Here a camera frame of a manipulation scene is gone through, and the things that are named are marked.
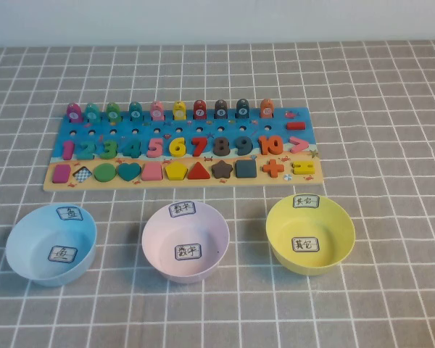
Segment pink fish piece five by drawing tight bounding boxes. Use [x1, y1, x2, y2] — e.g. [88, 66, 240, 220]
[149, 100, 166, 121]

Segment teal fish piece two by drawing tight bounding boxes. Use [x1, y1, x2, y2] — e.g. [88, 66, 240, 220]
[84, 102, 102, 123]

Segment red fish piece seven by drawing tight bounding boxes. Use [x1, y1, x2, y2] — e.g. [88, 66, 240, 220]
[192, 99, 208, 120]

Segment teal number two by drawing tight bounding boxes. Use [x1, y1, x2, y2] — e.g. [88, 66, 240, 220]
[76, 140, 99, 160]

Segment red triangle block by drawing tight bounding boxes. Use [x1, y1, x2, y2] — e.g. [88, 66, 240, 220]
[187, 161, 213, 181]

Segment yellow pentagon block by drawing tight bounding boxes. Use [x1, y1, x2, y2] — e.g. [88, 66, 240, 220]
[165, 162, 189, 181]

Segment pink greater-than sign block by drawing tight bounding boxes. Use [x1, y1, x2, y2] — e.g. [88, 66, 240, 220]
[289, 136, 310, 154]

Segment orange fish piece ten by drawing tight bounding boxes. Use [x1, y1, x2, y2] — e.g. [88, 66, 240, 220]
[260, 98, 276, 119]

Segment teal number four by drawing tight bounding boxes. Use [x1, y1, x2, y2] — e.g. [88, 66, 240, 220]
[122, 139, 143, 160]

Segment orange number ten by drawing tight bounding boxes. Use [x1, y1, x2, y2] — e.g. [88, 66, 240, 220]
[257, 135, 284, 156]

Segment wooden number puzzle board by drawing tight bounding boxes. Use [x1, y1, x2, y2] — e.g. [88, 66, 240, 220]
[42, 104, 326, 192]

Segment magenta fish piece one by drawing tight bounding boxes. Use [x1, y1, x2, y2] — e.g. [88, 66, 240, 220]
[65, 102, 84, 123]

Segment brown number eight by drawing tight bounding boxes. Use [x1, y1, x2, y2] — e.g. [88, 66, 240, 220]
[212, 136, 232, 157]

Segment teal fish piece four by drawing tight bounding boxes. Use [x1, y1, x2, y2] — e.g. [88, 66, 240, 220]
[128, 101, 144, 122]

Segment red number seven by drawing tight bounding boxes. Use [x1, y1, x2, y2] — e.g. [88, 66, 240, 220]
[191, 136, 210, 157]

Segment dark grey square block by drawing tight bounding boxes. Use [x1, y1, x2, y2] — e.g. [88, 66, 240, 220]
[235, 159, 257, 180]

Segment green fish piece three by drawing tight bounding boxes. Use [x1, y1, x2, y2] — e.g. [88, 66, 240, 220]
[105, 101, 123, 123]

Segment light pink plastic bowl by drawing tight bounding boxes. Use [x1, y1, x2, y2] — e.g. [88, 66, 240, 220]
[141, 201, 231, 283]

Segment yellow equals sign block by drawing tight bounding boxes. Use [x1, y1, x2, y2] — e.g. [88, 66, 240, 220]
[292, 160, 315, 175]

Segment yellow fish piece six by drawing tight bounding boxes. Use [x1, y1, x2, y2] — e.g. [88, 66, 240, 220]
[172, 100, 188, 121]

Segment grey white-grid tablecloth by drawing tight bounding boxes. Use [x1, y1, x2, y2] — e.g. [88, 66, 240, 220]
[0, 39, 435, 348]

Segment dark grey fish piece nine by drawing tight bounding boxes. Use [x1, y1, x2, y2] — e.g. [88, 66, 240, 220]
[235, 99, 251, 120]

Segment yellow number six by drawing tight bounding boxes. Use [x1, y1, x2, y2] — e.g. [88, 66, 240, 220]
[168, 137, 188, 157]

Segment dark grey number nine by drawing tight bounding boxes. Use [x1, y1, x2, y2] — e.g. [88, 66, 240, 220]
[234, 136, 254, 156]

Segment pink trapezoid block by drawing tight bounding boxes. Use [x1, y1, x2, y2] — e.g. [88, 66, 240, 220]
[141, 162, 164, 182]

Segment orange plus sign block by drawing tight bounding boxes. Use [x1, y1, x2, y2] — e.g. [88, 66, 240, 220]
[262, 158, 285, 178]

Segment brown star block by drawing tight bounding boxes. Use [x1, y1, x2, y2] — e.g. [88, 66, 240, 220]
[211, 159, 235, 180]

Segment pink number five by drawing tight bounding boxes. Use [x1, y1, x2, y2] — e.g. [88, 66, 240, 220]
[146, 138, 167, 159]

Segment teal heart block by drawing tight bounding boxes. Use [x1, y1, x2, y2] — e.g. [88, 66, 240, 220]
[116, 162, 142, 182]

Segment brown fish piece eight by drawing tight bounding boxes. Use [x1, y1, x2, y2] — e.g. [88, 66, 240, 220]
[214, 99, 229, 120]

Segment magenta rectangle block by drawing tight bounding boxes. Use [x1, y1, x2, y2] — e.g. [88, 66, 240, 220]
[53, 164, 72, 185]

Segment green circle block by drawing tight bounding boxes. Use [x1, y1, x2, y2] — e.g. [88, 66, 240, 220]
[94, 162, 116, 182]

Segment yellow plastic bowl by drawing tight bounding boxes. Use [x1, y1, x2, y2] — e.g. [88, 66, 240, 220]
[265, 194, 356, 277]

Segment light blue plastic bowl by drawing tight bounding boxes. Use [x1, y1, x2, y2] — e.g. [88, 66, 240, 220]
[5, 202, 98, 288]

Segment green number three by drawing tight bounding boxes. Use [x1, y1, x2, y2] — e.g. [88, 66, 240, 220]
[99, 140, 120, 160]

